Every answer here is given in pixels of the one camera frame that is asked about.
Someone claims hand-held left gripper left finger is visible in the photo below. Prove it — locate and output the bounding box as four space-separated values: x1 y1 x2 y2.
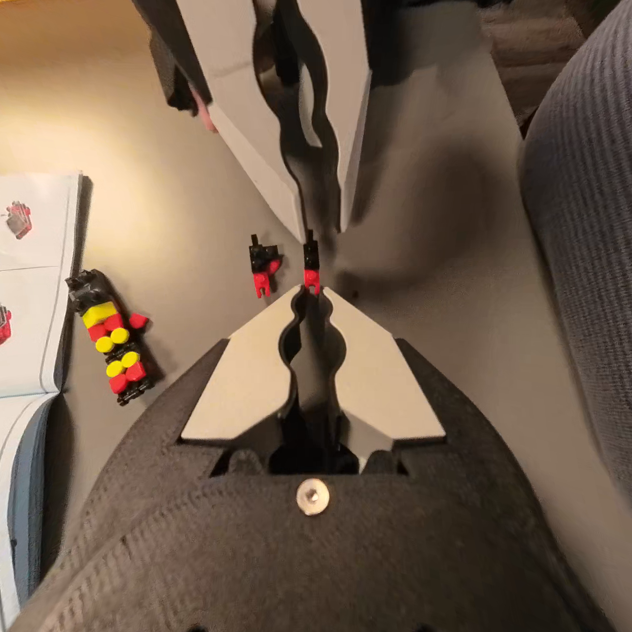
180 284 307 441

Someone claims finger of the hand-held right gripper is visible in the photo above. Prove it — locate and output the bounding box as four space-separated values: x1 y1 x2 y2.
278 0 373 235
174 0 313 245

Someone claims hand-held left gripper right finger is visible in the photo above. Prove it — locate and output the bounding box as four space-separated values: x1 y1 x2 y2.
321 286 447 441

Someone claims red black lego clip assembly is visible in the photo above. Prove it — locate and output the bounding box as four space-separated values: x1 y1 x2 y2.
248 233 284 299

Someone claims thin red black lego piece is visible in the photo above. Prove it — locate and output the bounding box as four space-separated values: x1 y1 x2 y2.
302 228 324 297

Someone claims long black red yellow lego assembly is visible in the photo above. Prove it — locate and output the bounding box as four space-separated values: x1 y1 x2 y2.
65 268 165 407

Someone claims person's right hand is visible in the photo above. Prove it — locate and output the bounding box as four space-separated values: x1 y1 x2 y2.
189 79 219 135

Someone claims open instruction booklet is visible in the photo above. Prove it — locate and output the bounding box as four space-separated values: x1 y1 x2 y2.
0 172 93 615

